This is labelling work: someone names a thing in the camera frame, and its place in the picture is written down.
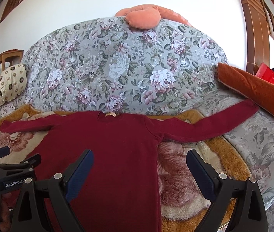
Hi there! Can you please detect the wooden chair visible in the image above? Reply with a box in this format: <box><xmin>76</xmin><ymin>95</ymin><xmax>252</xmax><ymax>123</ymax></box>
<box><xmin>0</xmin><ymin>49</ymin><xmax>24</xmax><ymax>72</ymax></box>

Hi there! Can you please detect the cream dotted pillow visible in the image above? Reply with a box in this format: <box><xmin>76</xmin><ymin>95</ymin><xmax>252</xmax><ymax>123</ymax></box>
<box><xmin>0</xmin><ymin>63</ymin><xmax>27</xmax><ymax>106</ymax></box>

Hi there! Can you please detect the red plastic bag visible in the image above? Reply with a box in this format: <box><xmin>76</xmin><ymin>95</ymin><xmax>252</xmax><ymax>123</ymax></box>
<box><xmin>255</xmin><ymin>62</ymin><xmax>274</xmax><ymax>84</ymax></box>

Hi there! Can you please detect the wooden window frame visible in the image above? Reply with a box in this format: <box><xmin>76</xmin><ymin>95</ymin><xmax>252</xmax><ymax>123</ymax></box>
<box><xmin>240</xmin><ymin>0</ymin><xmax>274</xmax><ymax>74</ymax></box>

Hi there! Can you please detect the orange plush floral blanket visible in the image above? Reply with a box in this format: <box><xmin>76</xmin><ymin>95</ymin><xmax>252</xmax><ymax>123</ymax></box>
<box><xmin>0</xmin><ymin>105</ymin><xmax>251</xmax><ymax>231</ymax></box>

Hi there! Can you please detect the floral bed sheet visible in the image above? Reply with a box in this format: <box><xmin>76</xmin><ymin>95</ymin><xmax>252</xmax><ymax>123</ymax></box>
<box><xmin>0</xmin><ymin>94</ymin><xmax>274</xmax><ymax>232</ymax></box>

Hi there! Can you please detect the person's left hand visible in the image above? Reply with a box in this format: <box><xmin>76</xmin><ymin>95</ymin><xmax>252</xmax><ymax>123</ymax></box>
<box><xmin>0</xmin><ymin>193</ymin><xmax>11</xmax><ymax>232</ymax></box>

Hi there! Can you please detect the floral grey quilt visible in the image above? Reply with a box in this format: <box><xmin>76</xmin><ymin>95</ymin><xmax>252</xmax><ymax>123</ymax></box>
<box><xmin>20</xmin><ymin>17</ymin><xmax>227</xmax><ymax>115</ymax></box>

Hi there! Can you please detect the orange corduroy cushion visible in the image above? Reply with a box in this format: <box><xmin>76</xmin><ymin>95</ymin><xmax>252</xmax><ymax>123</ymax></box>
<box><xmin>217</xmin><ymin>63</ymin><xmax>274</xmax><ymax>116</ymax></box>

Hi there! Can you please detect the dark red long-sleeve shirt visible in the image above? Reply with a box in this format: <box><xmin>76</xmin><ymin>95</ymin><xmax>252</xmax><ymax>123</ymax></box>
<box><xmin>0</xmin><ymin>100</ymin><xmax>258</xmax><ymax>231</ymax></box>

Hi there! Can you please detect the salmon pink pillow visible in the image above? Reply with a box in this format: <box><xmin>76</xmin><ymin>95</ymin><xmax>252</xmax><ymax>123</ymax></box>
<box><xmin>115</xmin><ymin>4</ymin><xmax>191</xmax><ymax>30</ymax></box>

